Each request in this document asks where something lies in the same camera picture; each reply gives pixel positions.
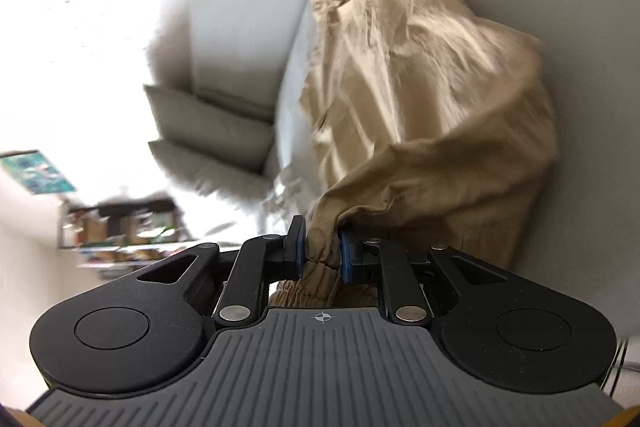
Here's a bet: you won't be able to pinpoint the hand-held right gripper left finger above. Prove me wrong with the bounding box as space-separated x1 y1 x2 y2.
137 215 307 326

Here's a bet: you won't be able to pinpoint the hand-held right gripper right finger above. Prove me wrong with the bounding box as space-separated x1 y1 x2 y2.
337 227 510 326

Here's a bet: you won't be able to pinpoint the tan pants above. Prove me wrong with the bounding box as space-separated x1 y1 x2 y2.
267 0 560 310

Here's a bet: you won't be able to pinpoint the white cloth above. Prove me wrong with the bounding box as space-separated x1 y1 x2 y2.
259 154 323 238

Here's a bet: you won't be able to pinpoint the grey sofa cushion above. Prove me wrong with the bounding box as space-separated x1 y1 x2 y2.
143 83 275 172
148 139 273 200

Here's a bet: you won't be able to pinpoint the cluttered shelf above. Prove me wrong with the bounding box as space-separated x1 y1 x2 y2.
57 198 182 280

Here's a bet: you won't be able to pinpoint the grey sofa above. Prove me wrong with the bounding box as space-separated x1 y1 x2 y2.
190 0 640 348

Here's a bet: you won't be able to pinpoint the teal wall poster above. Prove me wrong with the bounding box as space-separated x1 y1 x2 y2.
0 150 77 196

